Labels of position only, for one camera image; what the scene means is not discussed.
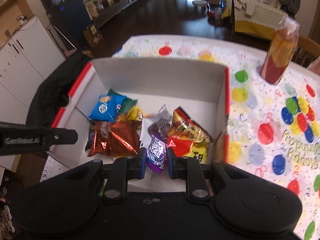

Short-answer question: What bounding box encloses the red yellow snack packet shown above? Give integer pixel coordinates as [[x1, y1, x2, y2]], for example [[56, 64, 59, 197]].
[[167, 106, 214, 164]]

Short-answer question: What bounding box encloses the orange drink bottle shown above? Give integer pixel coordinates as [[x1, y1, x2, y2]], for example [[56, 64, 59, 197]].
[[259, 15, 301, 84]]

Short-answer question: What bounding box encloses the wooden chair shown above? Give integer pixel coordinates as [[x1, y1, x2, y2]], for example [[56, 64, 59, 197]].
[[291, 36, 320, 68]]

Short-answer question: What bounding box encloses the white cabinet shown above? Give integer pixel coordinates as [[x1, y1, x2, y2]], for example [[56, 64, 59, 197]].
[[0, 15, 67, 173]]

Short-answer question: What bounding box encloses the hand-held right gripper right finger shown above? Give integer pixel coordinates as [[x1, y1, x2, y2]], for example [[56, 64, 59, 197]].
[[166, 147, 235, 203]]

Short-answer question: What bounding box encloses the red and white cardboard box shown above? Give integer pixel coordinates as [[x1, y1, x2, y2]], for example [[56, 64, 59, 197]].
[[51, 57, 231, 193]]

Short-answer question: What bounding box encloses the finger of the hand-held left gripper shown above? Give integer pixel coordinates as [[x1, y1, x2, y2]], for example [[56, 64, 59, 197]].
[[45, 127, 79, 153]]

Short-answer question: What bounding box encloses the dark coat pile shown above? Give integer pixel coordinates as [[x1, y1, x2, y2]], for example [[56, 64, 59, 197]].
[[271, 0, 301, 19]]

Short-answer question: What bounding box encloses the blue cookie packet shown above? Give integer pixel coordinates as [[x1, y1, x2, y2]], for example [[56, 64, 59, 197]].
[[88, 94, 127, 122]]

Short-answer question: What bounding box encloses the wooden shelf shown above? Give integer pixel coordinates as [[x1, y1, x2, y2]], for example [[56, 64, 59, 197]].
[[0, 0, 36, 53]]

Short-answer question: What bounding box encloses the green snack packet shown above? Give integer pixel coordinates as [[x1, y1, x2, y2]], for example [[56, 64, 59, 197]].
[[107, 88, 138, 115]]

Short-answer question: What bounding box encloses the beige cloth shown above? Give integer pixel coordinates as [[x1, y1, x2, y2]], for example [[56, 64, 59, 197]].
[[233, 0, 256, 17]]

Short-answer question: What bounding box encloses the pink cloth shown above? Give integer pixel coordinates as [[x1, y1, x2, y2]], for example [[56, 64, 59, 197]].
[[306, 56, 320, 77]]

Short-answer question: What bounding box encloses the black jacket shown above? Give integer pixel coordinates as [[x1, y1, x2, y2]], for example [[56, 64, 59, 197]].
[[26, 50, 92, 131]]

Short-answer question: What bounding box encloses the balloon print tablecloth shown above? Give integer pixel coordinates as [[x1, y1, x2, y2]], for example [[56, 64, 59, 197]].
[[40, 35, 320, 240]]

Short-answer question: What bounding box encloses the yellow candy bag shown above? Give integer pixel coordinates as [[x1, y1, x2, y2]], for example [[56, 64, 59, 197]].
[[125, 105, 144, 121]]

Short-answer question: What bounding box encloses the small round stool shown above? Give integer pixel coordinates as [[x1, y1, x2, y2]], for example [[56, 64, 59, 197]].
[[192, 0, 208, 13]]

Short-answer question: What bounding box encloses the brown paper bag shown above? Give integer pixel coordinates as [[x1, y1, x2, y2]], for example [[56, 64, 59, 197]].
[[82, 24, 104, 48]]

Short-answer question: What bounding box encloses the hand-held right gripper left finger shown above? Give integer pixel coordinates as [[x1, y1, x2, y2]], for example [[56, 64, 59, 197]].
[[82, 147, 148, 204]]

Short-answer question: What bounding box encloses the cream sofa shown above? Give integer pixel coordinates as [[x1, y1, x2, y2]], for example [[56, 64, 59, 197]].
[[221, 0, 289, 41]]

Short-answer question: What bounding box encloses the purple candy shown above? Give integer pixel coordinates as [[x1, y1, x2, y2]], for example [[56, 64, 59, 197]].
[[146, 133, 167, 175]]

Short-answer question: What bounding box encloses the wooden television cabinet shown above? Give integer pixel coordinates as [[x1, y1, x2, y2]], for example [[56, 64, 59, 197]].
[[92, 0, 153, 28]]

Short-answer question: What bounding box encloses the brown foil snack packet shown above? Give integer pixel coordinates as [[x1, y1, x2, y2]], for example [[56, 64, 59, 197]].
[[87, 121, 141, 157]]

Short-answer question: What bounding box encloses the black snack packet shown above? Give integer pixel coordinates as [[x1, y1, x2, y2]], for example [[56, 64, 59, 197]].
[[85, 122, 97, 152]]

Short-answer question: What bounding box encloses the black cabinet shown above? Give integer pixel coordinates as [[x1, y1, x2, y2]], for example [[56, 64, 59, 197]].
[[39, 0, 93, 51]]

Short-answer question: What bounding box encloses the small clear candy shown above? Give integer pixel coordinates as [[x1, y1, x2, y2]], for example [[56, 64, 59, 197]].
[[147, 104, 173, 141]]

